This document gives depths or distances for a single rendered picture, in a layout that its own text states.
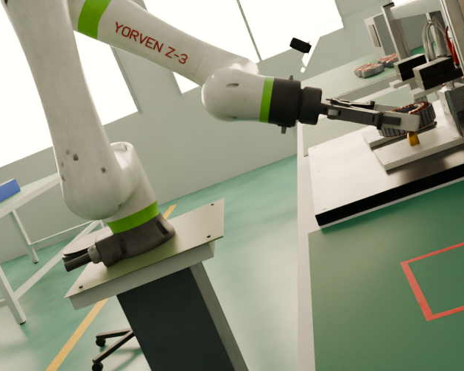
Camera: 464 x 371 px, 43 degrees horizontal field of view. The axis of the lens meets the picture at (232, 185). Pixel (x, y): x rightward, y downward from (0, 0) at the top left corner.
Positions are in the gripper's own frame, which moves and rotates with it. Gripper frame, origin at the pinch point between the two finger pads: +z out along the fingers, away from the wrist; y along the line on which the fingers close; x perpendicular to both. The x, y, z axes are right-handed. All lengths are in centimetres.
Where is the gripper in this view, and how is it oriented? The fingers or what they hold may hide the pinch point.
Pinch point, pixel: (403, 118)
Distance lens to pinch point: 120.6
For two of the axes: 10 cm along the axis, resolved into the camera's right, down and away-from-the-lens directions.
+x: 1.2, -9.6, -2.6
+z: 9.9, 1.4, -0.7
